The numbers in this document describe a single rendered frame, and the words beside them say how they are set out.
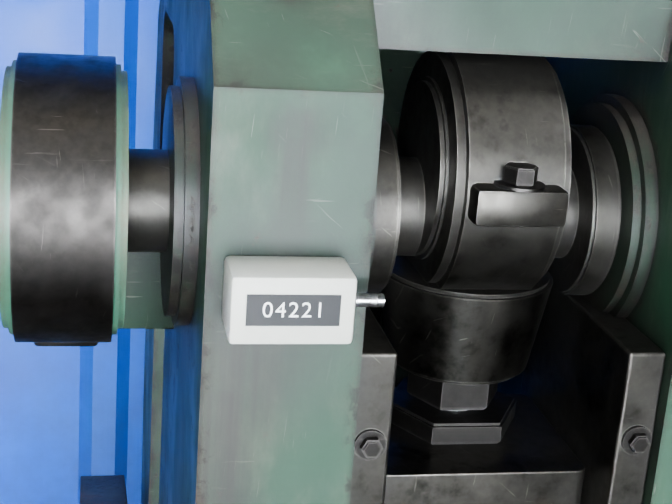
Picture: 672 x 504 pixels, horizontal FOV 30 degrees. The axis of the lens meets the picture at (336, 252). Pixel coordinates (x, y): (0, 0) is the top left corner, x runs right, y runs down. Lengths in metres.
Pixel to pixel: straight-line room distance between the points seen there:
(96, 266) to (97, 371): 1.31
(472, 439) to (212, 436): 0.22
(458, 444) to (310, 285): 0.25
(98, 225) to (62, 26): 1.21
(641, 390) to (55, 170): 0.39
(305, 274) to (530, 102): 0.20
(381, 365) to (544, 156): 0.17
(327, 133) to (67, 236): 0.16
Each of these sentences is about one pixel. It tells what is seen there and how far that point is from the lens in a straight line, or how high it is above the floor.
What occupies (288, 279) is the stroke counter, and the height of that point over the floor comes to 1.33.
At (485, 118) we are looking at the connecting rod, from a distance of 0.79.
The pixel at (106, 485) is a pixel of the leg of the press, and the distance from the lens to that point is 1.45.
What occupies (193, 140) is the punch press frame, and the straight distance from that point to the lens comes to 0.77.
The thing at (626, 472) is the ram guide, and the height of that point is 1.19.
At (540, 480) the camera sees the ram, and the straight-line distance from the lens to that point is 0.87.
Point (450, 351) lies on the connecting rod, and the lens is 0.85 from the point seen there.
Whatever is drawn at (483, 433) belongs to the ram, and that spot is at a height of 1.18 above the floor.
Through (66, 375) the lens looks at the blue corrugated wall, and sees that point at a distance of 2.09.
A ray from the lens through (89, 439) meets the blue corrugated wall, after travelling 2.11.
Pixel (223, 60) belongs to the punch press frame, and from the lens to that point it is 0.70.
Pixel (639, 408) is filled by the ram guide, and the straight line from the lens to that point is 0.83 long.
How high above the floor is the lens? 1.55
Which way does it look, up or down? 17 degrees down
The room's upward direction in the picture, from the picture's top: 4 degrees clockwise
